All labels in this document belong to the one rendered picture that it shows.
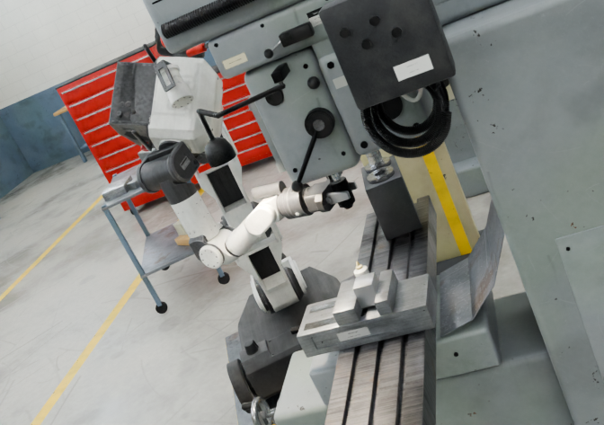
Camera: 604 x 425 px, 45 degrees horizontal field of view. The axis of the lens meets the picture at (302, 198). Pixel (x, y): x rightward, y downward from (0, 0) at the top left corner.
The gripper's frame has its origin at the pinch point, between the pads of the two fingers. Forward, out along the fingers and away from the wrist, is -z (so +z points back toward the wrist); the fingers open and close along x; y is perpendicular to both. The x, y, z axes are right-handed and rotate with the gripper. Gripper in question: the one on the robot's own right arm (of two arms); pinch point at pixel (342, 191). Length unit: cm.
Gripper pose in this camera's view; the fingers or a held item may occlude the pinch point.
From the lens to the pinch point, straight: 192.1
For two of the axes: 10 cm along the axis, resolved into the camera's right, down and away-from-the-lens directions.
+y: 3.9, 8.6, 3.3
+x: 3.9, -4.8, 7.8
